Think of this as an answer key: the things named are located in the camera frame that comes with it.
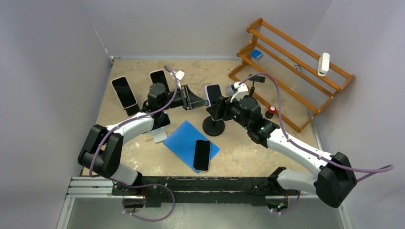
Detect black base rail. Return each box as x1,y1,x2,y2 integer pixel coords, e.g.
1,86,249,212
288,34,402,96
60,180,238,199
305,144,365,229
65,175,314,209

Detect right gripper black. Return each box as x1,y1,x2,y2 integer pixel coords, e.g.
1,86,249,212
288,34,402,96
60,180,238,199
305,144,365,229
208,94,252,130

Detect blue mat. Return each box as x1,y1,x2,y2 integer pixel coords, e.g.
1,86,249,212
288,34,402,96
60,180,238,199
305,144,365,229
163,121,220,174

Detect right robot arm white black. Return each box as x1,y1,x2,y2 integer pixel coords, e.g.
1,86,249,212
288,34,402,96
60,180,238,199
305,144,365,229
206,97,357,208

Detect far left pink phone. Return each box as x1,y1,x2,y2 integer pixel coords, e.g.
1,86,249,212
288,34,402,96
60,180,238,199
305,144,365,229
111,76,137,109

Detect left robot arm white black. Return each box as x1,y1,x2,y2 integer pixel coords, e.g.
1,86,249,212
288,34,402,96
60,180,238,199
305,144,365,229
78,83,209,195

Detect pink phone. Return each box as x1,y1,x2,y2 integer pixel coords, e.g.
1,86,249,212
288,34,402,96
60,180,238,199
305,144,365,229
149,69,170,92
111,76,137,109

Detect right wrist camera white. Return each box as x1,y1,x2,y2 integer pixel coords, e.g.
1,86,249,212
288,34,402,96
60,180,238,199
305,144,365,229
230,82,249,103

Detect blue white eraser block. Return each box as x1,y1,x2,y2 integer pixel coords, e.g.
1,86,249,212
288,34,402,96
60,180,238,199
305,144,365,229
251,50,263,61

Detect red black knob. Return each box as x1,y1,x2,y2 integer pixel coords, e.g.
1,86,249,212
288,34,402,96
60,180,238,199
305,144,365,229
265,105,277,119

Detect white stapler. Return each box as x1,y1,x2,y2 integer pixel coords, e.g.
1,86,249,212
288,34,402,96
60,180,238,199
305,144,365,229
317,52,330,77

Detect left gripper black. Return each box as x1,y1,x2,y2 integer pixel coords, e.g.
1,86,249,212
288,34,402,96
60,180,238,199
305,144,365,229
159,84,206,111

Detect black round phone stand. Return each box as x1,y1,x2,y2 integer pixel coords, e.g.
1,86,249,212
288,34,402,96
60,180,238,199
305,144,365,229
202,116,225,136
249,74,266,97

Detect orange wooden rack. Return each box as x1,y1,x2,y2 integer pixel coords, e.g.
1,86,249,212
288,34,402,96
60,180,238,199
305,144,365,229
229,18,354,133

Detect black folding phone stand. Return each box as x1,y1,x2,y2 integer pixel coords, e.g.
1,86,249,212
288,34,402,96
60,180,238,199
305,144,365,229
124,104,140,117

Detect silver phone stand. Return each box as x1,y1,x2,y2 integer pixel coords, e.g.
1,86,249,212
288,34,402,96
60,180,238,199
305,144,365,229
151,127,167,143

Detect light blue phone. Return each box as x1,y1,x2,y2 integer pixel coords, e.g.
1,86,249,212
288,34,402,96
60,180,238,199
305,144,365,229
151,112,171,130

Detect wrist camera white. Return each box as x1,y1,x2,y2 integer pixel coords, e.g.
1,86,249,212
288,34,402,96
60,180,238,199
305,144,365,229
175,70,185,81
230,82,249,103

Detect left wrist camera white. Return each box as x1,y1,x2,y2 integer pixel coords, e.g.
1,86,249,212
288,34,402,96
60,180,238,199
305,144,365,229
175,70,185,81

